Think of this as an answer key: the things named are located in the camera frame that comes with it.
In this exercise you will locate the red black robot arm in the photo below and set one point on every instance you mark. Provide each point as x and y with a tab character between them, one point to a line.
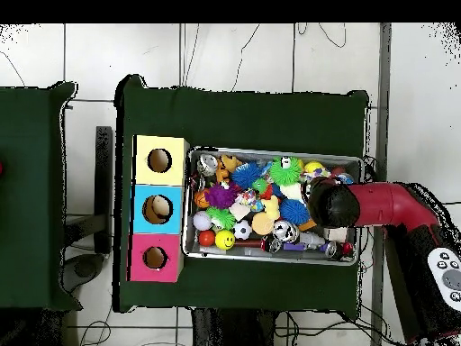
389	205

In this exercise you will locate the wooden box with three holes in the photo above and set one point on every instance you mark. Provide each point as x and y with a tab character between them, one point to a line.
176	176

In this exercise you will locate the metal mesh bin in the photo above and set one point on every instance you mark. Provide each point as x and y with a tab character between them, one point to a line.
234	256

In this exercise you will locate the purple spiky monster toy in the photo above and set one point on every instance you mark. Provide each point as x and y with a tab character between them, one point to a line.
219	196

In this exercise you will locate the blue puffer ball with eyes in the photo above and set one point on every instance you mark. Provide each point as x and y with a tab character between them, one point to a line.
246	176

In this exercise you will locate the small soccer ball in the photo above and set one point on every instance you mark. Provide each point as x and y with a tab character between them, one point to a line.
242	229

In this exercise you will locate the white baseball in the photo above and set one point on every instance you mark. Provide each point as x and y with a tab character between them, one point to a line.
202	220

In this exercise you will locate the yellow smiley ball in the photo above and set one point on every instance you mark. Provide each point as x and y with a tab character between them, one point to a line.
225	239

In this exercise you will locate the orange ball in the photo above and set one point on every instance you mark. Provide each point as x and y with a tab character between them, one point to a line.
206	238

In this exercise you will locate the green spiky puffer toy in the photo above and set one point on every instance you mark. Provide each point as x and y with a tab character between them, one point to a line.
286	174

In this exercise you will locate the plain blue puffer ball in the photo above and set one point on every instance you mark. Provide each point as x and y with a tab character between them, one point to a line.
293	212

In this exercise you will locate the dark green tablecloth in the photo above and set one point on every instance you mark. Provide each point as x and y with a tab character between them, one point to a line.
252	122
28	198

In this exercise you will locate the yellow tennis ball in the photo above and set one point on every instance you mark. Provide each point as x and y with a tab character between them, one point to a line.
313	166

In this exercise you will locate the black stand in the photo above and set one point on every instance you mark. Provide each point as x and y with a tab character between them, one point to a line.
103	230

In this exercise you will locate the grey rounded stand base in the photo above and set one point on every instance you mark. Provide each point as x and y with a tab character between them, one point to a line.
84	268

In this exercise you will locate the grey floor strip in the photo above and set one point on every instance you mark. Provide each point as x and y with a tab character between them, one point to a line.
384	108

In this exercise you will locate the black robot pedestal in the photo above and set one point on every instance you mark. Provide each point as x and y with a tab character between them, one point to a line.
234	329

